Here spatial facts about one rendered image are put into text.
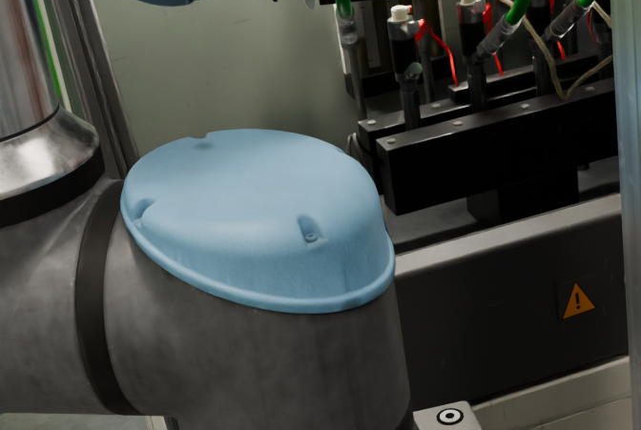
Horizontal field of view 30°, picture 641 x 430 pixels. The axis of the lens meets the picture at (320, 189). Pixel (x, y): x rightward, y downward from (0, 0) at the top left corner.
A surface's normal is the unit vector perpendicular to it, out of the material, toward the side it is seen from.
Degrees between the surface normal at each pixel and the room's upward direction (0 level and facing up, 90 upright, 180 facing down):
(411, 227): 0
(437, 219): 0
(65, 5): 43
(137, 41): 90
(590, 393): 90
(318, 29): 90
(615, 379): 90
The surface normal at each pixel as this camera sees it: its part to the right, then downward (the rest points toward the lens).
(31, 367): -0.23, 0.47
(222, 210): -0.03, -0.90
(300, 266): 0.37, 0.29
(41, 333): -0.27, 0.15
